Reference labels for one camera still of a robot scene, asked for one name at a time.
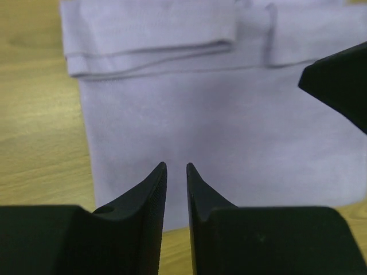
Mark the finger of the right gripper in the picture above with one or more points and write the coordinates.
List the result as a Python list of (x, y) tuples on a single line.
[(339, 81)]

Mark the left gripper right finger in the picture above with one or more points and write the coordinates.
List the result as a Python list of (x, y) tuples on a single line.
[(202, 200)]

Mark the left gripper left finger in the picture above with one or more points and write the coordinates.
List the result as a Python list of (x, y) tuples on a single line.
[(137, 224)]

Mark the purple t shirt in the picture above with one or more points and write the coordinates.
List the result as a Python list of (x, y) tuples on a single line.
[(215, 83)]

